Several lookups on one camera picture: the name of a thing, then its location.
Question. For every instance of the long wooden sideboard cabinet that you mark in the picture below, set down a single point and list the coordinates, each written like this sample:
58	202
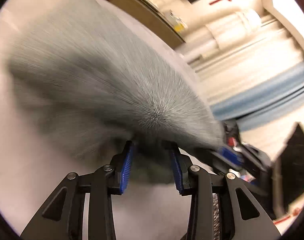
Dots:
148	15

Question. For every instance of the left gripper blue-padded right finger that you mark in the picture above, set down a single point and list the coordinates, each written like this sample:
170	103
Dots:
240	214

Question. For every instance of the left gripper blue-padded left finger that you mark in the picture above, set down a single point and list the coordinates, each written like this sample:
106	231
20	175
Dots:
61	215

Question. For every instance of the blue and white curtain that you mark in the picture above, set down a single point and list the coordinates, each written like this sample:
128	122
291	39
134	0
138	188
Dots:
251	68

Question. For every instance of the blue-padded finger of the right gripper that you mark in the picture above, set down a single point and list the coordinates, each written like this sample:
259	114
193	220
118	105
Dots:
234	157

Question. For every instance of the grey knitted garment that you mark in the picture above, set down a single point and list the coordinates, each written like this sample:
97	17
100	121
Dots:
91	78

